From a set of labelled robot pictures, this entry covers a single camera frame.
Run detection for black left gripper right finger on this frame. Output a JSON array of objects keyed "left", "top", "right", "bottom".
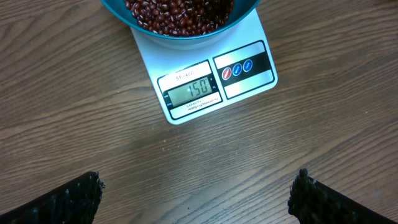
[{"left": 287, "top": 169, "right": 397, "bottom": 224}]

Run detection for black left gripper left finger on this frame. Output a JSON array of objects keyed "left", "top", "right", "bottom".
[{"left": 1, "top": 171, "right": 104, "bottom": 224}]

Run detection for white digital kitchen scale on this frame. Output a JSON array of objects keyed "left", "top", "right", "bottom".
[{"left": 132, "top": 10, "right": 278, "bottom": 125}]

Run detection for teal plastic bowl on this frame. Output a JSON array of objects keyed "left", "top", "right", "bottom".
[{"left": 102, "top": 0, "right": 260, "bottom": 41}]

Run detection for red beans in bowl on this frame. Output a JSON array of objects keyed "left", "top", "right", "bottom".
[{"left": 124, "top": 0, "right": 234, "bottom": 37}]

